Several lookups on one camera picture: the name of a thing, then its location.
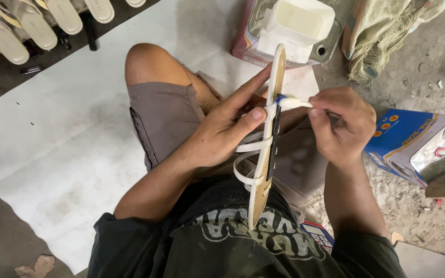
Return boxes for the person's left hand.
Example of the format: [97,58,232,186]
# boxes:
[189,64,273,169]

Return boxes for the person's right hand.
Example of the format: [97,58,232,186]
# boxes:
[307,86,378,167]

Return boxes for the white-handled glue brush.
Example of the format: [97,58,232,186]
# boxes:
[275,94,314,112]

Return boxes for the white strappy sandal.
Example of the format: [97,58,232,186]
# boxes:
[233,43,287,231]

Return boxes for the person's grey shorts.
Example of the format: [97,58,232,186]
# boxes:
[127,81,329,222]

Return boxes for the blue glue tin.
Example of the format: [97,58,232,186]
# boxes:
[363,108,445,190]

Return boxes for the person's bare leg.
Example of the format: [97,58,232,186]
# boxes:
[124,42,223,116]

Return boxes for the beige woven sack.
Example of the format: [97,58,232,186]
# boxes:
[341,0,445,85]

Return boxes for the red glue tin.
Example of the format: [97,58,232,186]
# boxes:
[230,0,357,71]

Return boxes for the white plastic glue tub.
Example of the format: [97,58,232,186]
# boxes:
[256,0,336,65]

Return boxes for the person's black printed shirt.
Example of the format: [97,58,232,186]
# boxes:
[87,176,408,278]

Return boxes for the small blue red box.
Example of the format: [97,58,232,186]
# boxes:
[299,220,335,254]

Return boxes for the white paper sheet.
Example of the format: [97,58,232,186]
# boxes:
[0,0,320,275]

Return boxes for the row of white sandals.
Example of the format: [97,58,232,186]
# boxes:
[0,0,148,82]

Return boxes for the brown cardboard scrap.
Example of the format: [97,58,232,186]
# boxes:
[14,254,56,278]

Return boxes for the black rack frame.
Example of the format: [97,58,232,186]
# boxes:
[0,11,101,76]

